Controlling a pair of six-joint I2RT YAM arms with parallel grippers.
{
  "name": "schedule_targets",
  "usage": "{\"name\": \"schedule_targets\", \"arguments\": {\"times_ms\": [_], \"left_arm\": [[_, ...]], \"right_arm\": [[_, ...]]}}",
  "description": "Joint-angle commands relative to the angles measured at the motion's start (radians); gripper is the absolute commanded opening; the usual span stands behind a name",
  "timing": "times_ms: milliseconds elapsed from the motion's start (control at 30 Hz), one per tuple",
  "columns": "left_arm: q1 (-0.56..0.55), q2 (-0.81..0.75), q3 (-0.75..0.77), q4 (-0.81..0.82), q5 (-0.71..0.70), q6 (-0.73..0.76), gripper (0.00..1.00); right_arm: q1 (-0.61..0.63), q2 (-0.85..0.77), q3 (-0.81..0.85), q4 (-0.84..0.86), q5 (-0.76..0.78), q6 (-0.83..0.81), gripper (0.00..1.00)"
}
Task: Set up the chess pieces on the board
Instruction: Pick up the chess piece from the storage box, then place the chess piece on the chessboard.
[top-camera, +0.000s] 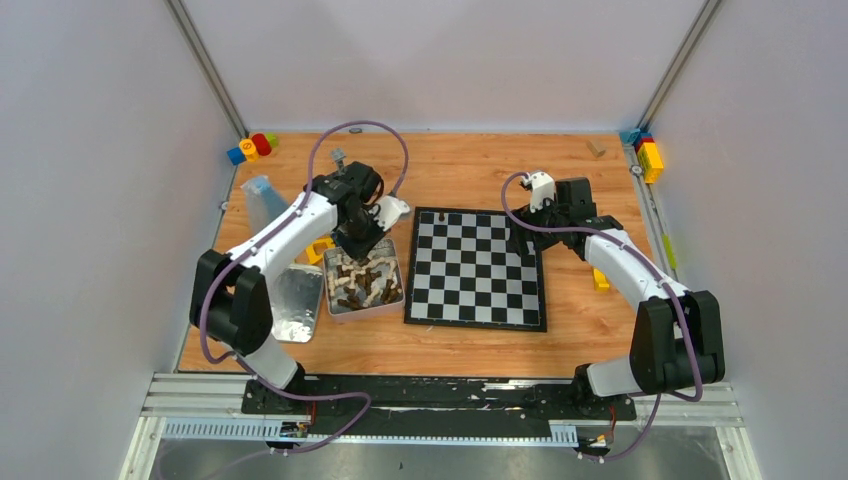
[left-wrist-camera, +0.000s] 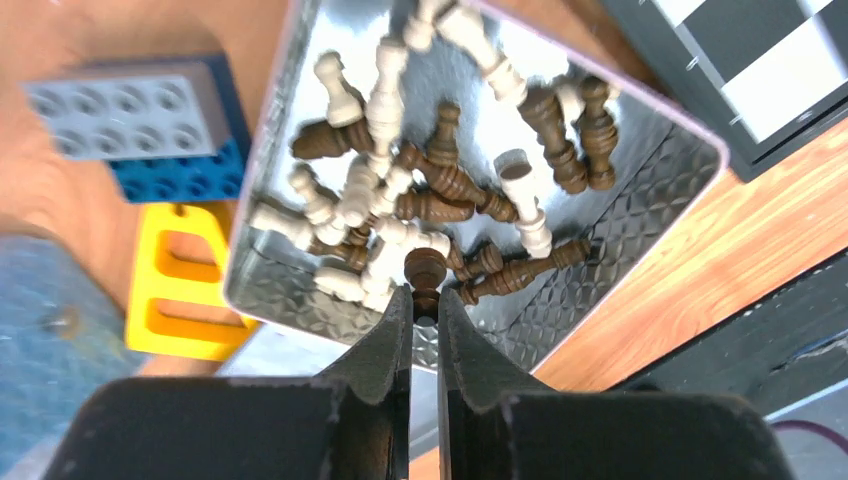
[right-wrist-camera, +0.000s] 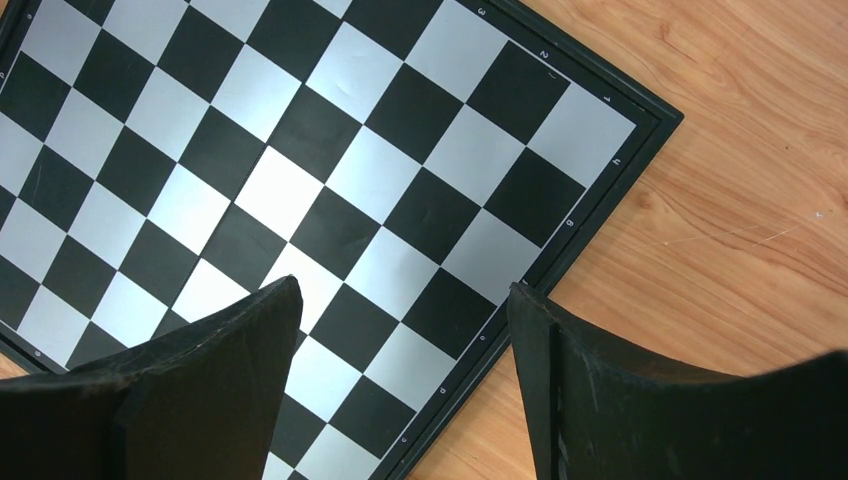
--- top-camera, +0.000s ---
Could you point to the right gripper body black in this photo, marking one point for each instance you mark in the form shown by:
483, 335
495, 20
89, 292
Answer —
548, 216

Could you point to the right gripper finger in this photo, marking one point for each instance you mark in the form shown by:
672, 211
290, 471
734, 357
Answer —
528, 243
516, 240

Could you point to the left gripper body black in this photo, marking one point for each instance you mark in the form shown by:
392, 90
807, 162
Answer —
361, 240

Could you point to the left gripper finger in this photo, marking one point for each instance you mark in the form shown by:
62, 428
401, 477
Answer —
352, 248
370, 242

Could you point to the folding chess board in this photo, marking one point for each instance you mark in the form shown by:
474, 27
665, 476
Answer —
462, 275

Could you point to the silver tin lid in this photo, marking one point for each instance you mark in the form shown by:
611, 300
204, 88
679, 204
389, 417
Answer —
295, 296

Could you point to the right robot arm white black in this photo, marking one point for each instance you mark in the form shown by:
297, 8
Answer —
677, 345

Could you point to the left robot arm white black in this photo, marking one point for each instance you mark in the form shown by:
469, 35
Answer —
231, 301

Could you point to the pink tin box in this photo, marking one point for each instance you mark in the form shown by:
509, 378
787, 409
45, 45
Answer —
362, 290

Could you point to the small wooden block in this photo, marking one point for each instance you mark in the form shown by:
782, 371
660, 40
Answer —
596, 148

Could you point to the grey lego baseplate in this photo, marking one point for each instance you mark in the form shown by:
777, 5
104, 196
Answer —
339, 158

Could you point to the yellow plastic block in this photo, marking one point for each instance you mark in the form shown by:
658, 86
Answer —
600, 281

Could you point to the stacked coloured bricks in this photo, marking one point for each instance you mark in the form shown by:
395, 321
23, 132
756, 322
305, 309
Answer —
647, 153

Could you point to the coloured toy blocks cluster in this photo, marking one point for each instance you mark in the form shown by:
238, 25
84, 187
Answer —
253, 148

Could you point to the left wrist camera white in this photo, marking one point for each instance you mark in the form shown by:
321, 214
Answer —
388, 210

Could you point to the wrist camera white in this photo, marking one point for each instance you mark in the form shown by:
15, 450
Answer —
388, 210
543, 190

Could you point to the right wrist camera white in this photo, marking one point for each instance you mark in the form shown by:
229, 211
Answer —
543, 190

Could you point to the yellow plastic frame piece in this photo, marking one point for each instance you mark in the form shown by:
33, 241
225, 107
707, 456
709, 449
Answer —
315, 251

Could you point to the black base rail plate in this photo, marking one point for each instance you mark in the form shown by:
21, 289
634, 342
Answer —
416, 406

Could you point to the aluminium frame rail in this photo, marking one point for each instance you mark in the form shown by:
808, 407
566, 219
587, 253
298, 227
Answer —
191, 426

